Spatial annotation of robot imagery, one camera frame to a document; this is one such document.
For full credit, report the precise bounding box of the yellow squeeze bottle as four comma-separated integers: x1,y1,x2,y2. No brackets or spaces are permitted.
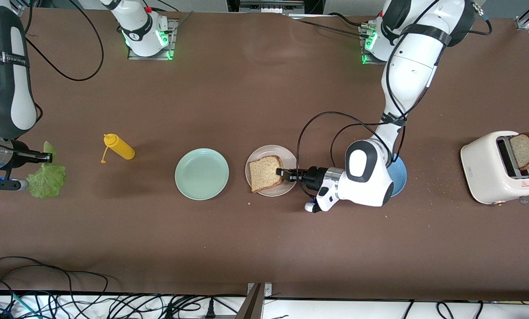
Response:
100,133,136,164

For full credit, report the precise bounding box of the mint green plate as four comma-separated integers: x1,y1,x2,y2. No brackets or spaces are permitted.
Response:
175,148,230,201

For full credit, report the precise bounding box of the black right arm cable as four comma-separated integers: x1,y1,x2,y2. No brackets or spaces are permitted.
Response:
23,0,104,82

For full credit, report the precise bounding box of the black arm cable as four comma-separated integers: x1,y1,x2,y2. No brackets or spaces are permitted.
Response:
23,0,104,82
296,111,407,198

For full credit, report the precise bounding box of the grey metal bar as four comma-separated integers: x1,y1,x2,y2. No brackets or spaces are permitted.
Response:
235,284,263,319

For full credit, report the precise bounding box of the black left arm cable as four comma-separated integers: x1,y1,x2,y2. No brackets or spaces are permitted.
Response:
296,111,407,198

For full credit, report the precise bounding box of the green lettuce leaf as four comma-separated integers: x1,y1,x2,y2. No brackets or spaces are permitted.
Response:
27,141,67,199

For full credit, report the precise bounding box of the white toaster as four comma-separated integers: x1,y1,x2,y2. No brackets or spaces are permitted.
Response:
460,131,529,206

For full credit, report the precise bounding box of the black cable on table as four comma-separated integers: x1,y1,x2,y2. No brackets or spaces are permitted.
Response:
284,12,382,38

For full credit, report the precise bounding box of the brown bread slice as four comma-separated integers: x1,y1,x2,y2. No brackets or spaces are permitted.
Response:
509,132,529,171
248,156,285,194

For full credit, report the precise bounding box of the beige plate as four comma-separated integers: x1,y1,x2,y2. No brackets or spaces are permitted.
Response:
245,145,300,197

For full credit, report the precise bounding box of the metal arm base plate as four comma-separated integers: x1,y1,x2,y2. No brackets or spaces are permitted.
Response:
360,24,385,66
128,19,176,60

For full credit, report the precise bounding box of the black equipment box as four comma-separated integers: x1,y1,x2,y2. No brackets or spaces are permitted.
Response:
227,0,325,15

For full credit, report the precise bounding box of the blue plate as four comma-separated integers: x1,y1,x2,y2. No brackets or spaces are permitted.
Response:
386,154,408,198

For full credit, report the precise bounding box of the small metal bracket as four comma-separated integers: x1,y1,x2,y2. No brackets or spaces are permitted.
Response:
248,283,273,298

